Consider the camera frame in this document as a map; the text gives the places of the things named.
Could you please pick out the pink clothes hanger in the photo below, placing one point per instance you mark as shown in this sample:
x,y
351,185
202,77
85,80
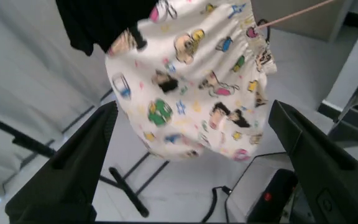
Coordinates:
x,y
291,15

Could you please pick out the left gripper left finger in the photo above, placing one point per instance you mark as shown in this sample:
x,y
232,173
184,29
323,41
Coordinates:
x,y
64,186

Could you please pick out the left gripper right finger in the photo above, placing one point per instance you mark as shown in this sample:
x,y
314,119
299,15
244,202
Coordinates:
x,y
331,186

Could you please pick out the black clothes rack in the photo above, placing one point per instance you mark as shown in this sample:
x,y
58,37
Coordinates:
x,y
129,193

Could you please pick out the black short-sleeved shirt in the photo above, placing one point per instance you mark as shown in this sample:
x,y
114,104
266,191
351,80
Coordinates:
x,y
104,21

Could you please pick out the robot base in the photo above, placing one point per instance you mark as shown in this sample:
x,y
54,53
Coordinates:
x,y
275,193

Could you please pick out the cream printed garment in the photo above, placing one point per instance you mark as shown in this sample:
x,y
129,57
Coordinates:
x,y
197,93

